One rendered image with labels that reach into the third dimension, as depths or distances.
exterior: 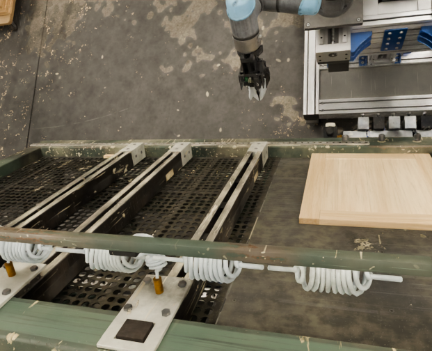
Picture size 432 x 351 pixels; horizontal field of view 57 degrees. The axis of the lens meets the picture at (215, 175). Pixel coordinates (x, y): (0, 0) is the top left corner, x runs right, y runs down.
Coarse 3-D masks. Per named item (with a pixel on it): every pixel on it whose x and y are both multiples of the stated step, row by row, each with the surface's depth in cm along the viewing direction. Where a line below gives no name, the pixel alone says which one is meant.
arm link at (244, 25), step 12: (228, 0) 102; (240, 0) 101; (252, 0) 102; (228, 12) 104; (240, 12) 102; (252, 12) 103; (240, 24) 105; (252, 24) 106; (240, 36) 108; (252, 36) 108
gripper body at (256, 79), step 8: (240, 56) 114; (248, 56) 117; (256, 56) 116; (248, 64) 114; (256, 64) 118; (264, 64) 120; (240, 72) 118; (248, 72) 115; (256, 72) 116; (264, 72) 121; (248, 80) 119; (256, 80) 117; (264, 80) 121; (256, 88) 120
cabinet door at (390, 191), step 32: (320, 160) 156; (352, 160) 154; (384, 160) 150; (416, 160) 147; (320, 192) 129; (352, 192) 127; (384, 192) 125; (416, 192) 123; (320, 224) 114; (352, 224) 111; (384, 224) 108; (416, 224) 106
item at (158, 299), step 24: (264, 144) 164; (240, 168) 142; (240, 192) 123; (216, 216) 113; (216, 240) 100; (144, 288) 76; (168, 288) 76; (192, 288) 83; (120, 312) 71; (144, 312) 70; (168, 312) 68; (192, 312) 84
